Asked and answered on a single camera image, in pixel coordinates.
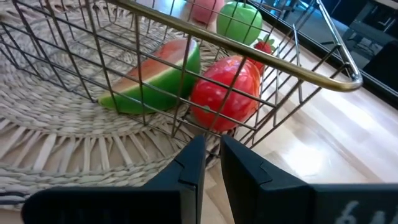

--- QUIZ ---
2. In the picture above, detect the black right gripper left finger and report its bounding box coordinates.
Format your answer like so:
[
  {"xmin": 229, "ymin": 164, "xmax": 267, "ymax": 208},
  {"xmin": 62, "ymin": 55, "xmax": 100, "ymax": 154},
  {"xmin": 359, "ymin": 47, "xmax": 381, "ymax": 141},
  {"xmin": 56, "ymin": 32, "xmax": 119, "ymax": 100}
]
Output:
[{"xmin": 21, "ymin": 134, "xmax": 207, "ymax": 224}]

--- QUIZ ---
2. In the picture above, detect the green plastic apple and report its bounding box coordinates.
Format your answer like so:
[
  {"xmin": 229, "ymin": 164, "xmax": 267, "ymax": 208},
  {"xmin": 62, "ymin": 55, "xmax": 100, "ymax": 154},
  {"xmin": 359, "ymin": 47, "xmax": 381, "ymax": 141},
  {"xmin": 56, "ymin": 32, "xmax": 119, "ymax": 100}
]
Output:
[{"xmin": 216, "ymin": 1, "xmax": 264, "ymax": 46}]

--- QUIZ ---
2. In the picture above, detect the round woven straw placemat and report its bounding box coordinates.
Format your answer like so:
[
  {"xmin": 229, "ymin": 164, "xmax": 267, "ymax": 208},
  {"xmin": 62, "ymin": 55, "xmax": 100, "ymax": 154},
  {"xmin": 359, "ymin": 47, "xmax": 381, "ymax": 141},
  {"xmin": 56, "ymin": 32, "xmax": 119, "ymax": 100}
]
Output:
[{"xmin": 0, "ymin": 0, "xmax": 231, "ymax": 212}]

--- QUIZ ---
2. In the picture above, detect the pink plastic peach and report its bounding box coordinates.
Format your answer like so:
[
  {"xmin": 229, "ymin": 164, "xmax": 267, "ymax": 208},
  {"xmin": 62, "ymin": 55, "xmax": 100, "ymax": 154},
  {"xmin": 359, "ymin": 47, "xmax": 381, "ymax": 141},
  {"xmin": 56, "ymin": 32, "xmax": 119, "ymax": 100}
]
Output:
[{"xmin": 186, "ymin": 0, "xmax": 225, "ymax": 25}]

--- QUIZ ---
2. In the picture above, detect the black table edge rail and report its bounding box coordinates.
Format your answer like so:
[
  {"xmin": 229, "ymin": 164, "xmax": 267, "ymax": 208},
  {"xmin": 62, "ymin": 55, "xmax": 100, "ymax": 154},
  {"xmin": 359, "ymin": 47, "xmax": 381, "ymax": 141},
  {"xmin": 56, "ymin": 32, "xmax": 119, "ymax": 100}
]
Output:
[{"xmin": 248, "ymin": 0, "xmax": 398, "ymax": 110}]

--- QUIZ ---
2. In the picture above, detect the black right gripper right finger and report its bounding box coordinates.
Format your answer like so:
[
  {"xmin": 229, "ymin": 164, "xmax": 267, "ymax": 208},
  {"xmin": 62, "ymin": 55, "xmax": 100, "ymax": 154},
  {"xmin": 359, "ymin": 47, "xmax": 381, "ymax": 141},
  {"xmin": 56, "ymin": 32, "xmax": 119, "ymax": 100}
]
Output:
[{"xmin": 220, "ymin": 134, "xmax": 398, "ymax": 224}]

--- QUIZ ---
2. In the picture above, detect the small red plastic strawberry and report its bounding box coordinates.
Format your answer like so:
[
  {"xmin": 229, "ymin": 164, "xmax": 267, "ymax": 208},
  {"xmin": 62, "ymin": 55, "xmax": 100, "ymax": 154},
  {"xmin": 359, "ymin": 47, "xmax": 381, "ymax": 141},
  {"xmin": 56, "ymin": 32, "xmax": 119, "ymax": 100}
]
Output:
[{"xmin": 248, "ymin": 35, "xmax": 276, "ymax": 75}]

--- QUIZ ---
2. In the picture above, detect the brass wire basket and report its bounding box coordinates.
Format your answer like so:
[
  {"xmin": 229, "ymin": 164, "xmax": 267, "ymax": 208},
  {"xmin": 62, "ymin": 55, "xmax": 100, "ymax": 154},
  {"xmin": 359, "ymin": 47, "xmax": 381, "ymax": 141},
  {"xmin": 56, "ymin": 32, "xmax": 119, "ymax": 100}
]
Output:
[{"xmin": 0, "ymin": 0, "xmax": 364, "ymax": 149}]

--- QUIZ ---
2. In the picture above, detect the glossy red plastic fruit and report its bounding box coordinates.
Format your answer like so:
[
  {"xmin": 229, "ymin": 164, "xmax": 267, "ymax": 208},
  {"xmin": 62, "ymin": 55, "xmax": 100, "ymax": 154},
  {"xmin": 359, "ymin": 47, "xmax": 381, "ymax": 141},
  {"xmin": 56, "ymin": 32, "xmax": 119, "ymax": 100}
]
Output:
[{"xmin": 190, "ymin": 55, "xmax": 261, "ymax": 133}]

